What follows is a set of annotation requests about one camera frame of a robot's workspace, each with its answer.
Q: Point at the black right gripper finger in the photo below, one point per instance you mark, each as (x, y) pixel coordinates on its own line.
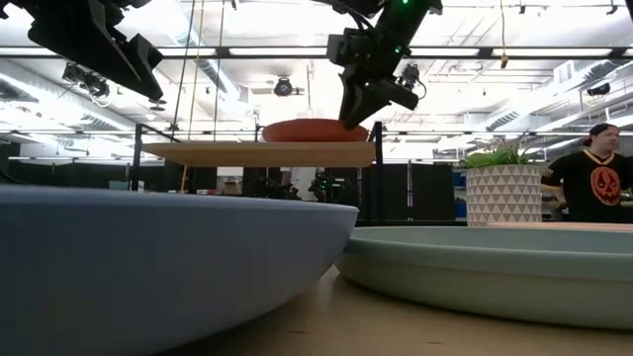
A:
(348, 104)
(373, 101)

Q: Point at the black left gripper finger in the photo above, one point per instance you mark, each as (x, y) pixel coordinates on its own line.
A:
(99, 54)
(146, 66)

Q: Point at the red plate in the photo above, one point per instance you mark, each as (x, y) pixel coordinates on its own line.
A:
(306, 131)

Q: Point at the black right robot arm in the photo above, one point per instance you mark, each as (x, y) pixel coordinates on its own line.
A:
(403, 25)

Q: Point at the wooden shelf board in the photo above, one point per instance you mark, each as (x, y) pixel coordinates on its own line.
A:
(257, 154)

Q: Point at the black ceiling beam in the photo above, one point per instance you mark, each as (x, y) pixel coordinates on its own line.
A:
(494, 52)

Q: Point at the green plant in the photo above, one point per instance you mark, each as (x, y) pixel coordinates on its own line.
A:
(487, 158)

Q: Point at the blue storage bin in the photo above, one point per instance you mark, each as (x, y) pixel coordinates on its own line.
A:
(460, 207)

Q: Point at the cardboard box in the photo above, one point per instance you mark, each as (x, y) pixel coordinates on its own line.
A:
(231, 188)

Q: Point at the white triangle-patterned plant pot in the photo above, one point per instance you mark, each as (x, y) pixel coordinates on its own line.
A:
(504, 195)

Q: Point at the blue bowl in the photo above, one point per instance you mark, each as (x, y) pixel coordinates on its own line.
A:
(148, 272)

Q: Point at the green plate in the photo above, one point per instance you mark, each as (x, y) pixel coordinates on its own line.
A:
(494, 277)

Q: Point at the black ceiling dome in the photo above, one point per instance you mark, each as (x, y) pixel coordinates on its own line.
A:
(599, 89)

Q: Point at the pink plate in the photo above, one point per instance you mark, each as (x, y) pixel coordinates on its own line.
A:
(569, 226)

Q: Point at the person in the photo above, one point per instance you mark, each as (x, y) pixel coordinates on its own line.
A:
(593, 188)

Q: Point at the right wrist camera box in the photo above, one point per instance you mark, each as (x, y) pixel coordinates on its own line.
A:
(410, 76)

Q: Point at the round black ceiling camera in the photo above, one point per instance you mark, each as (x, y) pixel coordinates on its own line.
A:
(283, 87)

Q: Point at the black metal shelf frame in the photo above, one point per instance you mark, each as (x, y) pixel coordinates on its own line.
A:
(379, 198)

